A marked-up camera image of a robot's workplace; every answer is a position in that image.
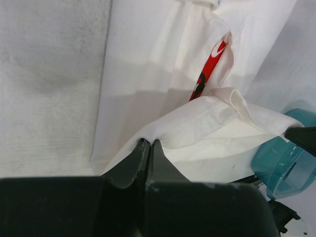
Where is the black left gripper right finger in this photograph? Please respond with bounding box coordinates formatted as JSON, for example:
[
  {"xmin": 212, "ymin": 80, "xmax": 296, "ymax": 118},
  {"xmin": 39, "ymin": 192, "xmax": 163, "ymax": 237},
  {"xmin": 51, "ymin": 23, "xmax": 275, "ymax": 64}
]
[{"xmin": 145, "ymin": 140, "xmax": 279, "ymax": 237}]

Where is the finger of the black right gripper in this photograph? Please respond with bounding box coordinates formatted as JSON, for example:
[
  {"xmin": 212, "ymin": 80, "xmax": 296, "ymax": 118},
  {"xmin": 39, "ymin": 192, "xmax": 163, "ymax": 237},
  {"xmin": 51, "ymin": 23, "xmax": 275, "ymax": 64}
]
[{"xmin": 284, "ymin": 126, "xmax": 316, "ymax": 157}]

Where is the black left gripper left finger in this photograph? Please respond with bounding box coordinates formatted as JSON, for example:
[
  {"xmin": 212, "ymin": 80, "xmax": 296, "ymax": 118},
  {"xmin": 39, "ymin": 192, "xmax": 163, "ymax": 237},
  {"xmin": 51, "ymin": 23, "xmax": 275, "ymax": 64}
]
[{"xmin": 0, "ymin": 139, "xmax": 150, "ymax": 237}]

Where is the white t-shirt red print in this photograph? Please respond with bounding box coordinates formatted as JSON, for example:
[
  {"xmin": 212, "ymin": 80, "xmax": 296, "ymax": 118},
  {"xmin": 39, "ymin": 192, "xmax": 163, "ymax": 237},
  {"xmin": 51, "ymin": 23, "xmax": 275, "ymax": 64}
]
[{"xmin": 90, "ymin": 0, "xmax": 301, "ymax": 181}]

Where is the teal plastic bin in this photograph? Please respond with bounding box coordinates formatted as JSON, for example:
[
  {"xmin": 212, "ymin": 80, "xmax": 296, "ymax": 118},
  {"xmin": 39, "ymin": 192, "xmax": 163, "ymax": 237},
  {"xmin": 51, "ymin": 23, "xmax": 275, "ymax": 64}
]
[{"xmin": 251, "ymin": 108, "xmax": 316, "ymax": 201}]

